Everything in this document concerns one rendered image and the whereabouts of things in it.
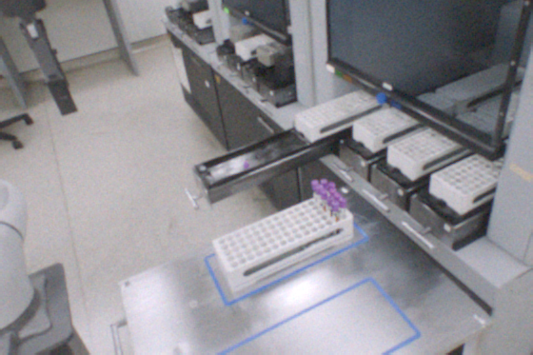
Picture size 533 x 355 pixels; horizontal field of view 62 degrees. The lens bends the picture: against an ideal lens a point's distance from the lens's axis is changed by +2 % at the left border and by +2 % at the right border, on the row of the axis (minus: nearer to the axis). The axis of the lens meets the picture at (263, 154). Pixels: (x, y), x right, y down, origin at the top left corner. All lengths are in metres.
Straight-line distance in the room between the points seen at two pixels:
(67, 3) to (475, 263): 4.11
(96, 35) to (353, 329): 4.16
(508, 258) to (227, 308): 0.64
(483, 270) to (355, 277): 0.30
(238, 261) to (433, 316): 0.38
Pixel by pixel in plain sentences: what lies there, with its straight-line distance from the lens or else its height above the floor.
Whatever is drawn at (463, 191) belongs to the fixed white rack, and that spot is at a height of 0.86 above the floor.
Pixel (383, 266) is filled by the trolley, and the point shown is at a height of 0.82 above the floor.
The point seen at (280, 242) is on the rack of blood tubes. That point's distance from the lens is 0.93.
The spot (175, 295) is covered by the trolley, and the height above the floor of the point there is 0.82.
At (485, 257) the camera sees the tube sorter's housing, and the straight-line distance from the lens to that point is 1.14.
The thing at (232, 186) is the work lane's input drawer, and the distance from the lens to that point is 1.24.
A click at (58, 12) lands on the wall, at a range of 4.62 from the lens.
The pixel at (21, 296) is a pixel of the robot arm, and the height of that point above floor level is 0.80.
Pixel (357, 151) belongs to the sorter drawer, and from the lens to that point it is 1.28.
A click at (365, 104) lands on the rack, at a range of 1.42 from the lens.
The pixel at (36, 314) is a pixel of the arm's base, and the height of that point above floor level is 0.72.
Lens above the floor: 1.56
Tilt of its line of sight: 35 degrees down
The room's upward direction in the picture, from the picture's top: 9 degrees counter-clockwise
